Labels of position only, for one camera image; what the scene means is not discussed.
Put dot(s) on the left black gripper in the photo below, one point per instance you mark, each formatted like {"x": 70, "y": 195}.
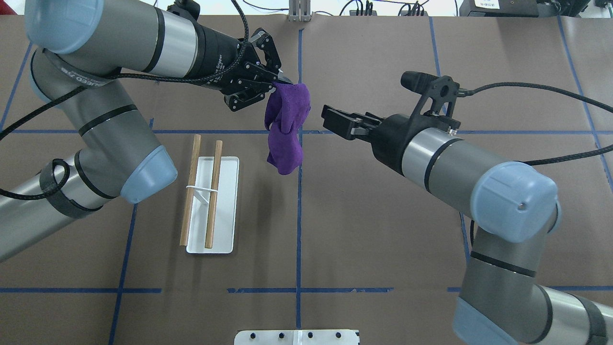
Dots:
{"x": 217, "y": 53}

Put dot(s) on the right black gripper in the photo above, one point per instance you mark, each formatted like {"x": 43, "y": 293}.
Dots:
{"x": 393, "y": 134}

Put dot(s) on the purple towel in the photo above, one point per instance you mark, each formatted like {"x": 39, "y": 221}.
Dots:
{"x": 287, "y": 109}

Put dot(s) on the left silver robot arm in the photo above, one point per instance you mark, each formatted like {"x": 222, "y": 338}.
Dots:
{"x": 84, "y": 49}

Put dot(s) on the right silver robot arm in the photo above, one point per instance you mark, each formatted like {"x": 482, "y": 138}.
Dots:
{"x": 515, "y": 208}

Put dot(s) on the white rack with wooden bars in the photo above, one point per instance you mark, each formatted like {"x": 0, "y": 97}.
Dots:
{"x": 210, "y": 209}

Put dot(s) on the black box device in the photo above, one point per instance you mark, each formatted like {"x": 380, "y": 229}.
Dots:
{"x": 509, "y": 8}

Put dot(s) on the aluminium frame post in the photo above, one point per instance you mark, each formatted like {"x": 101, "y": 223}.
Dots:
{"x": 299, "y": 11}

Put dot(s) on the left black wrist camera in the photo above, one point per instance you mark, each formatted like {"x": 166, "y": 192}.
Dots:
{"x": 188, "y": 9}

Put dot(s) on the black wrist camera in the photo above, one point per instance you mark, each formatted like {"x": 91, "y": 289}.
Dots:
{"x": 188, "y": 9}
{"x": 437, "y": 101}

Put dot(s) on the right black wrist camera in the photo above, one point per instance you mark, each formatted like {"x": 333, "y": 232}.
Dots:
{"x": 437, "y": 101}

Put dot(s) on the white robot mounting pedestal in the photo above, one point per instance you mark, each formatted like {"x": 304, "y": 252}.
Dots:
{"x": 341, "y": 336}

